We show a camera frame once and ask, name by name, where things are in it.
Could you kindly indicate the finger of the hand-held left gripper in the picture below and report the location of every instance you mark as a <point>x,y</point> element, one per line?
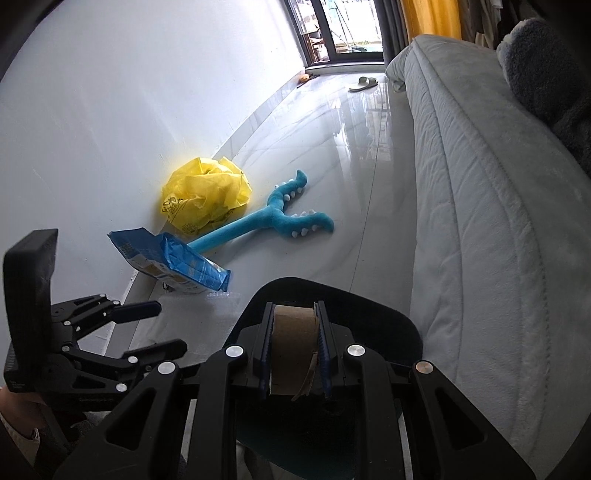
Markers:
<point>152,351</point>
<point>138,310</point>

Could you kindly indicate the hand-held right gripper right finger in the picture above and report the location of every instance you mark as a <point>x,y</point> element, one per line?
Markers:
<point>323,341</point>

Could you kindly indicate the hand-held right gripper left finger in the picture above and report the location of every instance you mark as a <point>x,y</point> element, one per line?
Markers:
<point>265,341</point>

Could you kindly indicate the brown cardboard tape roll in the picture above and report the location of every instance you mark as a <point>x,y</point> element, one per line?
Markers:
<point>293,346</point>

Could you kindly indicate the dark green trash bin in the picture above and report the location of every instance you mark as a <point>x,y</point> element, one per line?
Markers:
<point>332,290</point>

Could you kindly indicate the person's left forearm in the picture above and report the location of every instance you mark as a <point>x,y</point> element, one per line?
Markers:
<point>27,438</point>

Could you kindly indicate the blue printed package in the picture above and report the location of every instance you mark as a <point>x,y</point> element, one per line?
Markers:
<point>184,263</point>

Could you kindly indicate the blue plush toy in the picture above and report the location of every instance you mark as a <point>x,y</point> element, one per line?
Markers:
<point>277,217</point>

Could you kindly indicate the yellow plastic bag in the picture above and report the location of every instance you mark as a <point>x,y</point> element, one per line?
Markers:
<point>203,194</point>

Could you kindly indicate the grey quilted bed mattress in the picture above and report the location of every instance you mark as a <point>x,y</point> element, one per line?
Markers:
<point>485,207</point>

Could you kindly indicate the grey slipper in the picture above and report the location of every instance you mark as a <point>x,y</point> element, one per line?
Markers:
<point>364,84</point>

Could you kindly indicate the black framed glass door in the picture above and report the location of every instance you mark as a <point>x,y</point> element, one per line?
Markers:
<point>341,63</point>

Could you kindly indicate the grey curtain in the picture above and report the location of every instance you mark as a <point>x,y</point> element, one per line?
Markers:
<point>468,18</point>
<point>390,27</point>

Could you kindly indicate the yellow curtain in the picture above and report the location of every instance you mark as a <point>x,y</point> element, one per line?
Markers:
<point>431,18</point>

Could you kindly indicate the dark grey fleece blanket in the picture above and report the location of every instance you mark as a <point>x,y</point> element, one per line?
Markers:
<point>540,69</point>

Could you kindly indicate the beige coat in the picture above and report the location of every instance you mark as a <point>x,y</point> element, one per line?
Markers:
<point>488,27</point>

